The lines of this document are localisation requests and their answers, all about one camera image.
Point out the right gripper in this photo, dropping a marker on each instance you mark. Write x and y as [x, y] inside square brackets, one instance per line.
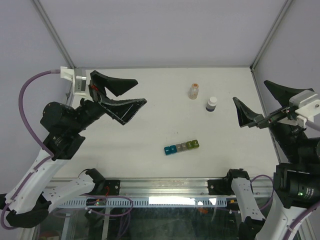
[282, 94]

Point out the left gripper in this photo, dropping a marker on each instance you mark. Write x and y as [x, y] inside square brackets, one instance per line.
[123, 110]

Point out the teal pill box MON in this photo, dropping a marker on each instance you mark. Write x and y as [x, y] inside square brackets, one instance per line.
[167, 150]

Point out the clear pill jar gold lid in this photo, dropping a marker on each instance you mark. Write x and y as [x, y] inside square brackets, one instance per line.
[193, 93]

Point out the teal pill box FRI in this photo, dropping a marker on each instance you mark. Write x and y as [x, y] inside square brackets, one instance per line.
[173, 149]

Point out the green pill box THUR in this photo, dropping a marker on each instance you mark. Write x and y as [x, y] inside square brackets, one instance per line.
[195, 144]

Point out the clear pill box SAT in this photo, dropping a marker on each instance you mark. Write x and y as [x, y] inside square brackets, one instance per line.
[184, 146]

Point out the green pill box SUN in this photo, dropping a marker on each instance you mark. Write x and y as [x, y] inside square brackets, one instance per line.
[190, 145]

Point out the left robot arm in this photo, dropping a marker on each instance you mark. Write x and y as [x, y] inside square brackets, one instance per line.
[30, 202]

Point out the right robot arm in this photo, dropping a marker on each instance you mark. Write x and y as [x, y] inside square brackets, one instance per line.
[296, 183]

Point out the white pill bottle blue label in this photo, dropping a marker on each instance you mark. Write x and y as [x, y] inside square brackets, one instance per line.
[211, 104]

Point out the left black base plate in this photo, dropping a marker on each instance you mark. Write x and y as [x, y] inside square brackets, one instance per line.
[108, 187]

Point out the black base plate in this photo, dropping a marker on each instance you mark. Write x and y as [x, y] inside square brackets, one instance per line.
[217, 187]
[108, 187]

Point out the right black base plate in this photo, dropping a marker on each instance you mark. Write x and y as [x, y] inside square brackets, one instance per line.
[217, 187]

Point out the grey slotted cable duct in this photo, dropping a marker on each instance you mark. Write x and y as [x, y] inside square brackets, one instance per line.
[147, 202]

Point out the aluminium mounting rail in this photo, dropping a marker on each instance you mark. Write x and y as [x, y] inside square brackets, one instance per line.
[182, 187]

